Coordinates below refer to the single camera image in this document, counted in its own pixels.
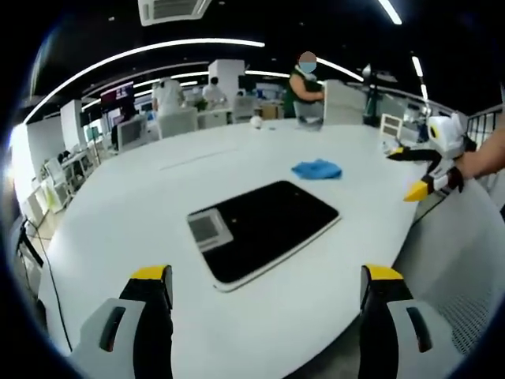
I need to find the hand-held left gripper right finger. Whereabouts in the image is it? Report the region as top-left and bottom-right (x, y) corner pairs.
(357, 264), (466, 379)

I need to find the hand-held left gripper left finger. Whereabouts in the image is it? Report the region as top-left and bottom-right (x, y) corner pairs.
(69, 265), (174, 379)

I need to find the blue cleaning cloth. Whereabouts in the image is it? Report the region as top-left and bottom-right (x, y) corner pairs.
(290, 158), (344, 182)

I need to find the white mesh office chair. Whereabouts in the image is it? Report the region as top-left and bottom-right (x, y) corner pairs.
(392, 179), (502, 358)

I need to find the ceiling air conditioner vent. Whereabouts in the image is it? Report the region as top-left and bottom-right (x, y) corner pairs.
(137, 0), (210, 28)

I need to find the black cable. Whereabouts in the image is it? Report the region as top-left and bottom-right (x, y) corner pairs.
(17, 215), (74, 352)

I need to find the wall display screen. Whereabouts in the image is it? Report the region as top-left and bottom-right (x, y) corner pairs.
(100, 81), (135, 115)

